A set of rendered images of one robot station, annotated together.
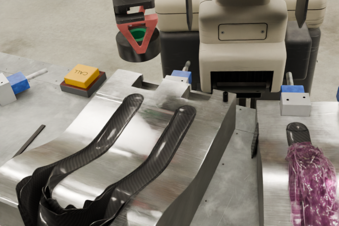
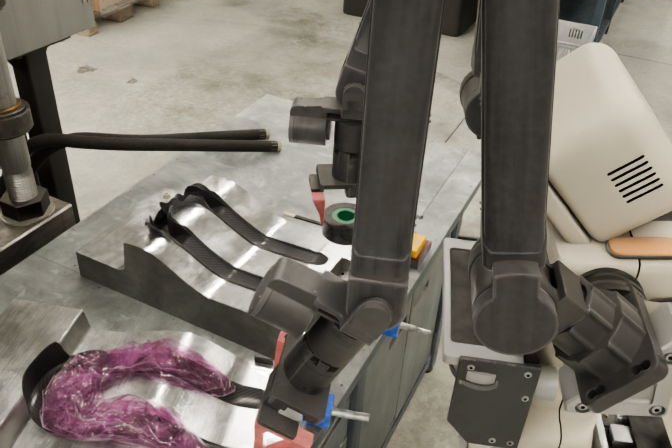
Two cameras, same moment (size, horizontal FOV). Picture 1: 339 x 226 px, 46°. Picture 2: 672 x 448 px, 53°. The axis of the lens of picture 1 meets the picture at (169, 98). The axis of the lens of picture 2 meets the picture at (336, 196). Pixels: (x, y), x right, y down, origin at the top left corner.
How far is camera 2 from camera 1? 109 cm
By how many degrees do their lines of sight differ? 67
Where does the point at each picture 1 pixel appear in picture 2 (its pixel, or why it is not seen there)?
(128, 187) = (192, 245)
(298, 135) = (251, 400)
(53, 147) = (259, 211)
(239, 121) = not seen: hidden behind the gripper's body
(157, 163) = (230, 275)
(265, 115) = not seen: hidden behind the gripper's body
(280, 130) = (261, 383)
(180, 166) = (219, 287)
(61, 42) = not seen: outside the picture
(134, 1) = (322, 174)
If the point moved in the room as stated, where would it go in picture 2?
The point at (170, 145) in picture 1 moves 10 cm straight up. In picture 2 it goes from (250, 284) to (249, 238)
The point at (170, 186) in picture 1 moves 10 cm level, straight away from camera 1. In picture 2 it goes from (189, 272) to (248, 271)
